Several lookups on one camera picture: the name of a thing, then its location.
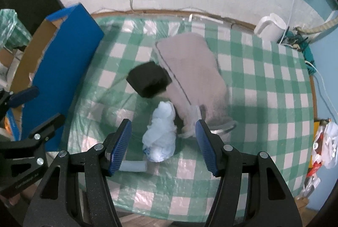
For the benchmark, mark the black sponge block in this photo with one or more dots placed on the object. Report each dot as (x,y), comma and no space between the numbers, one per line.
(148,79)

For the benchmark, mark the small grey-blue sponge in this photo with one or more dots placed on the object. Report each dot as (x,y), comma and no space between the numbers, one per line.
(134,166)

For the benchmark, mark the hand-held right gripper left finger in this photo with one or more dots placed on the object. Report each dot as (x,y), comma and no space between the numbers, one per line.
(121,148)

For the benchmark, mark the green checked tablecloth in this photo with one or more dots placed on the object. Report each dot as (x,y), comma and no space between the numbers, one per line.
(250,111)

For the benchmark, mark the white and red plastic bags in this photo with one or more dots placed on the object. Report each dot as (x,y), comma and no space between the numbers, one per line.
(326,145)

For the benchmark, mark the white electric kettle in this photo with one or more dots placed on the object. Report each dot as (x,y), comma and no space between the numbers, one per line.
(270,28)

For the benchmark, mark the folded pink-grey garment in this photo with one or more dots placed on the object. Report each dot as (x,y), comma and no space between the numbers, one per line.
(195,71)

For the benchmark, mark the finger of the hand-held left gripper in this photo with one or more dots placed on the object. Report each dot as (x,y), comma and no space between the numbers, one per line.
(47,124)
(25,95)

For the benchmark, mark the green translucent plastic bag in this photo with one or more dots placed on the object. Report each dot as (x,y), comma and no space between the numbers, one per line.
(12,29)

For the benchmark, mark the teal power strip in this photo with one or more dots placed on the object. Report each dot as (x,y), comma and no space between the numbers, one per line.
(309,57)

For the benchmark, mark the white cloth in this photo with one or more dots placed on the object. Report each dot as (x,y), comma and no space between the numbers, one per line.
(161,134)

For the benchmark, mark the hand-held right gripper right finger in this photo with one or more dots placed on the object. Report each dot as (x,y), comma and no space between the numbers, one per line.
(206,149)

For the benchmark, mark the brown cardboard box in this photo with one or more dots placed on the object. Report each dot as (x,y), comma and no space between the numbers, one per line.
(6,60)

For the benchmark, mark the blue cardboard box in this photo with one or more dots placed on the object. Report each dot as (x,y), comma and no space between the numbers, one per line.
(66,58)

